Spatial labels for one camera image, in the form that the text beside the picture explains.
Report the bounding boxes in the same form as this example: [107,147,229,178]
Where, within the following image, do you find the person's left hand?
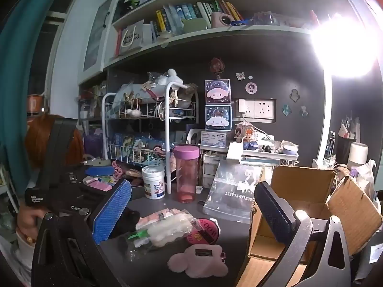
[16,207,50,243]

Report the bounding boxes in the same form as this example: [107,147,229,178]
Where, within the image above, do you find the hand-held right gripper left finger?
[31,179,133,287]

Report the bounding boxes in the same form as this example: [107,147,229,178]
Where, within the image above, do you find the pink character display box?
[205,79,231,106]

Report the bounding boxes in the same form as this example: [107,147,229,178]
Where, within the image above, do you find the white supplement jar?
[141,165,166,201]

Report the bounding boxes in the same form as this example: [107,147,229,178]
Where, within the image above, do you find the row of books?
[150,0,244,41]

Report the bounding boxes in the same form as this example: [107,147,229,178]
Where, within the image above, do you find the green case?
[182,18,208,33]

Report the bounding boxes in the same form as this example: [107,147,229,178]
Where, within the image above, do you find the brown cardboard box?
[236,164,383,287]

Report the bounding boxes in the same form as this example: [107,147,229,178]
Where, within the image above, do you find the teal curtain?
[0,0,59,168]

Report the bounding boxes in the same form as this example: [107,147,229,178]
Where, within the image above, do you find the pink flower clip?
[112,161,124,181]

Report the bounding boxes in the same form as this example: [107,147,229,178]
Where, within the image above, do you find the white desk lamp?
[310,13,382,168]

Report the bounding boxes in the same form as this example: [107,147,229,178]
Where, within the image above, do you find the white wall shelf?
[78,0,360,86]

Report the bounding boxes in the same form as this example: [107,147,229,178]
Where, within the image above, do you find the white wall power outlet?
[235,98,275,119]

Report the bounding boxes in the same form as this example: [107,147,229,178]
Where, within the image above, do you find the glass cabinet door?
[82,0,125,73]

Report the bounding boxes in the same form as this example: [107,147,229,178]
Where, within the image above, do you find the pink pads packet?
[135,210,180,225]

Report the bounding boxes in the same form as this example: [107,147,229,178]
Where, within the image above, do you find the white power adapter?
[226,143,245,162]

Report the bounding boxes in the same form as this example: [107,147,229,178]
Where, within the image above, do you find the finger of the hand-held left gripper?
[84,166,116,177]

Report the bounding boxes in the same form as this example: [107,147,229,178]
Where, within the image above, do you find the clear bag of cotton pads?
[125,212,198,260]

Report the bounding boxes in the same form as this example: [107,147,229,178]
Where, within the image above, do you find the small white drawer unit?
[203,152,223,187]

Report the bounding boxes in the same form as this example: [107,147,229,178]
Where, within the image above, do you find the pink plush pouch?
[167,242,228,278]

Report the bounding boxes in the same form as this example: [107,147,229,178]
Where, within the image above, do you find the white humidifier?
[347,142,369,169]

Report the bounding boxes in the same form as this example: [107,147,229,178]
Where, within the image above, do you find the white and blue mask box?
[201,131,227,149]

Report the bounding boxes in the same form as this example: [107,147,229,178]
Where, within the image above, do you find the white printed tote bag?
[118,20,145,57]

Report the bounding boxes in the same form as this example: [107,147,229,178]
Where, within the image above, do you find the anime print boxes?
[111,134,169,168]

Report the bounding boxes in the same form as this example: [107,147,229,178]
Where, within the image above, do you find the black soft cloth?
[115,209,141,238]

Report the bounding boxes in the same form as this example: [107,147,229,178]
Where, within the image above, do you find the small figurine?
[234,125,255,144]

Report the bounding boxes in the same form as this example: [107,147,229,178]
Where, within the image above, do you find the person's left forearm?
[13,233,36,280]

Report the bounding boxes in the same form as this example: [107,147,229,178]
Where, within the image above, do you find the blue character display box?
[205,105,233,131]

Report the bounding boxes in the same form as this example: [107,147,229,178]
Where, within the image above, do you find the white plush toy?
[164,69,192,89]

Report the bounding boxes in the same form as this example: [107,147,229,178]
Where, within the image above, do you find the black pen holder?
[338,132,357,163]

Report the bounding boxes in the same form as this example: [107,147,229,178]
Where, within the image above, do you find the white wire rack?
[101,81,200,195]

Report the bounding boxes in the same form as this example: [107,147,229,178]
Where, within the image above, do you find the clear printed zip bag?
[203,159,265,224]

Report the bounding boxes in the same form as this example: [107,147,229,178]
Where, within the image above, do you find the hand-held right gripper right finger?
[254,181,351,287]

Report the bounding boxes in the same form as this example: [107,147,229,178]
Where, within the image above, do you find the pink lidded plastic bottle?
[174,145,200,204]

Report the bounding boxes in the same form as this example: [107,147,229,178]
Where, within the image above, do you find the round pink tin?
[191,218,221,246]

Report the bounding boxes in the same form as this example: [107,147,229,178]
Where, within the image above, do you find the spring doll head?
[209,58,225,79]

